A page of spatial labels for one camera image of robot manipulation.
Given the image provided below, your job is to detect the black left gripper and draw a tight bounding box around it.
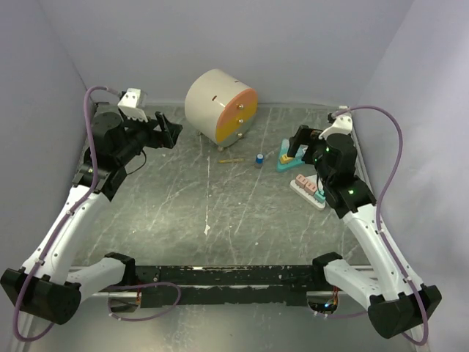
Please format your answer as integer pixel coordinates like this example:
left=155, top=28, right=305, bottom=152
left=116, top=111, right=183, bottom=166

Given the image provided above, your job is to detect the teal triangular socket board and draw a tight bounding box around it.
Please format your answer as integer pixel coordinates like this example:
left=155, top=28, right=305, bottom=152
left=276, top=139, right=307, bottom=172

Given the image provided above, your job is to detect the white triangular socket board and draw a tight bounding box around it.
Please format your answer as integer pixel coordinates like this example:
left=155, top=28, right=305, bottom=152
left=289, top=175, right=326, bottom=210

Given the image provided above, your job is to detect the yellow plug block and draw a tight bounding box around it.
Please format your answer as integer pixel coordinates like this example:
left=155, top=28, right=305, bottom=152
left=279, top=154, right=294, bottom=164

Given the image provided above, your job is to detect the pink plug block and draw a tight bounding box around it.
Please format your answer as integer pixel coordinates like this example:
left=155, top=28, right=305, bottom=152
left=304, top=182, right=317, bottom=196
left=295, top=174, right=309, bottom=188

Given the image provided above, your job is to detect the teal plug block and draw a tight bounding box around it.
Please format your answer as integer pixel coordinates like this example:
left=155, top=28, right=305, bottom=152
left=314, top=190, right=325, bottom=204

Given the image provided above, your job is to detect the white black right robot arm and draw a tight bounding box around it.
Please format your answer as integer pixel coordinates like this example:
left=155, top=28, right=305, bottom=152
left=287, top=125, right=442, bottom=339

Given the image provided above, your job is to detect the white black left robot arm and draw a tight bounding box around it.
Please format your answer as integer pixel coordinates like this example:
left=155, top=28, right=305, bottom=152
left=1, top=111, right=182, bottom=325

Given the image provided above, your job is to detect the round beige drawer cabinet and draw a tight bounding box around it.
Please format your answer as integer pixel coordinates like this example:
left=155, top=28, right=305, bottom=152
left=184, top=69, right=258, bottom=150

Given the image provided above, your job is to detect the yellow marker pen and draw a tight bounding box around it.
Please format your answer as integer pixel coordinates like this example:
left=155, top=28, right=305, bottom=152
left=218, top=158, right=245, bottom=164

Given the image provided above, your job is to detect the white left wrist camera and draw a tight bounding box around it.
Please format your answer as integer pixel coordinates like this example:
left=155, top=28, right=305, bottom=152
left=117, top=88, right=148, bottom=122

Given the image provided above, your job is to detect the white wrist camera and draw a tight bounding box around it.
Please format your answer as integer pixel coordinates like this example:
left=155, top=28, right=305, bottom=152
left=319, top=108, right=353, bottom=140
left=117, top=88, right=148, bottom=122

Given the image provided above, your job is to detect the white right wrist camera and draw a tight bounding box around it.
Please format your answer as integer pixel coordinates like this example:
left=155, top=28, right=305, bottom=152
left=319, top=108, right=353, bottom=140

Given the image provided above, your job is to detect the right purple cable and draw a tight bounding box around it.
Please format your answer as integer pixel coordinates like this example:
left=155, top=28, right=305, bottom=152
left=313, top=105, right=430, bottom=346

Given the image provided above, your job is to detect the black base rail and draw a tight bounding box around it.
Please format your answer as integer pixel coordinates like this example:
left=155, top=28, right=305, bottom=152
left=93, top=263, right=355, bottom=309

